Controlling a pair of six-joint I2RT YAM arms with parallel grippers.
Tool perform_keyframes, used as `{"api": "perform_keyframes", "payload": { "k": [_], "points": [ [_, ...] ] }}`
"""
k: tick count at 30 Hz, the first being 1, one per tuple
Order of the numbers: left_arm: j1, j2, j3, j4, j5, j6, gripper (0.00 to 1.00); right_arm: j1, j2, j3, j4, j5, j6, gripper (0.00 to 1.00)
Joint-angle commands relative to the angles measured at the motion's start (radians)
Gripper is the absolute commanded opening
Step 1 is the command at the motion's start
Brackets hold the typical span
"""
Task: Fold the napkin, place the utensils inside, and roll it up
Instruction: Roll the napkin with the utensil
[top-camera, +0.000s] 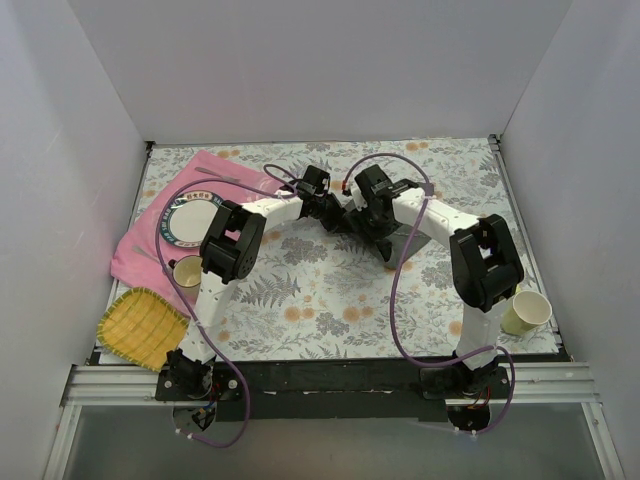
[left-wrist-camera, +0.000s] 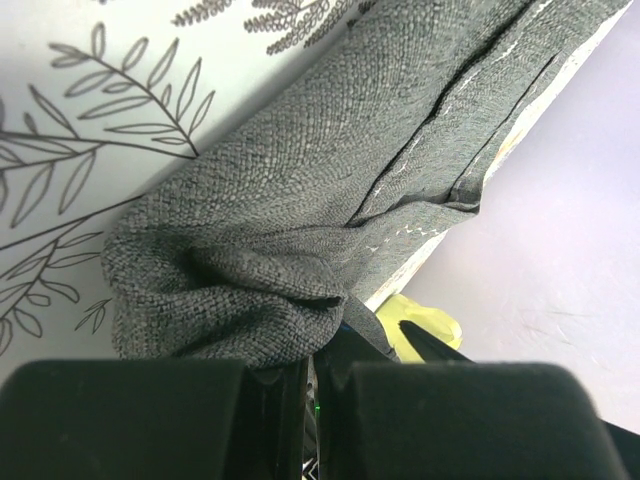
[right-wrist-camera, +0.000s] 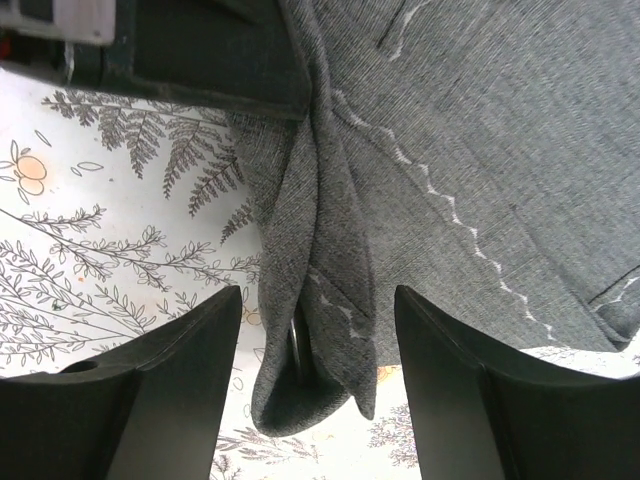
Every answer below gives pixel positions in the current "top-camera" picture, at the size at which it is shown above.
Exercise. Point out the pink cloth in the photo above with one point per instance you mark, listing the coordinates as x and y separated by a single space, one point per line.
134 262

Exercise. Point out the cream mug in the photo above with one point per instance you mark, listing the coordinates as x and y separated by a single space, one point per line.
186 275

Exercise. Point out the dark round plate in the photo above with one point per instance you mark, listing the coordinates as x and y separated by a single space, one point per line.
186 220

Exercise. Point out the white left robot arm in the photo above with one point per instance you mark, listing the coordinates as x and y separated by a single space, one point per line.
228 253

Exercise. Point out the yellow bamboo mat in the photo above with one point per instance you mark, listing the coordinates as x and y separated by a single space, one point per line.
142 327

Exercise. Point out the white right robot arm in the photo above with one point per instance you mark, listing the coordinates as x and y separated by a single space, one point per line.
399 218

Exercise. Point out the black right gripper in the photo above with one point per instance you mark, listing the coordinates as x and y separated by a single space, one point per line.
378 236

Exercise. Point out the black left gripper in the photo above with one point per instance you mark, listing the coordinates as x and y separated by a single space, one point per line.
331 213

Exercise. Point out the light green mug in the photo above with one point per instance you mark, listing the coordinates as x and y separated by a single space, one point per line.
528 310

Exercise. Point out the aluminium frame rail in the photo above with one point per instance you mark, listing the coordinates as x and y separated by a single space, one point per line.
551 426

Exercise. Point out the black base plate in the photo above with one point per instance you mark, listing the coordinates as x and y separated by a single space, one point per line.
322 389

